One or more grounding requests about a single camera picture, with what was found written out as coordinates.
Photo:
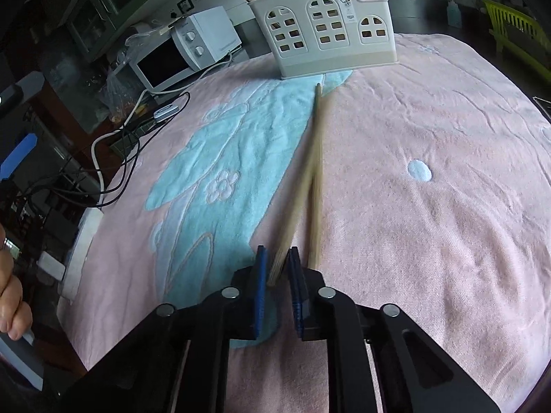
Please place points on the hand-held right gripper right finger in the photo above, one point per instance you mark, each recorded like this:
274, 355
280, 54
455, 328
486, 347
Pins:
296, 305

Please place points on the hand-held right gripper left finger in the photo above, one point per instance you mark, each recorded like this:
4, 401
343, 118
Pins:
259, 305

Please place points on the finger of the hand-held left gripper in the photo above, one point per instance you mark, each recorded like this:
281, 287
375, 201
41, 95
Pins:
19, 155
9, 100

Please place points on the cream plastic utensil holder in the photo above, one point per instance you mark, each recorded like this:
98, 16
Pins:
335, 62

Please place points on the person's left hand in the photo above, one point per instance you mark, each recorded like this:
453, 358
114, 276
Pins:
13, 301

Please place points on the white plastic box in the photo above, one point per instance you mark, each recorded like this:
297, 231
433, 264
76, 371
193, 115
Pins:
49, 264

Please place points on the clear plastic bag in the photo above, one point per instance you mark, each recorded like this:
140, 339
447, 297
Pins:
116, 90

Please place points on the white power strip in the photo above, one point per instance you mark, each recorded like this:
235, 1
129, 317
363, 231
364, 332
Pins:
81, 249

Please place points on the glass door cabinet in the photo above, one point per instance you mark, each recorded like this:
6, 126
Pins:
99, 13

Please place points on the pink and blue towel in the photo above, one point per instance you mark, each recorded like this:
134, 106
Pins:
430, 245

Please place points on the white microwave oven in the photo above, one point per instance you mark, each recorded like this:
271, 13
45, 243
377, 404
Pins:
211, 30

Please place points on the clear soap bottle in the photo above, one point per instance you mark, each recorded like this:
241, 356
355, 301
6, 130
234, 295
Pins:
453, 13

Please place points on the green plastic dish rack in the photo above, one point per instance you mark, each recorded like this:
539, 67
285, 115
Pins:
508, 21

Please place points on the white inline switch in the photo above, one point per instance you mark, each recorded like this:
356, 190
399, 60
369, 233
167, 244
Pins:
167, 111

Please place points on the wall power outlet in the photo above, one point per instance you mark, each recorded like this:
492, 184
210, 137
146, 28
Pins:
186, 5

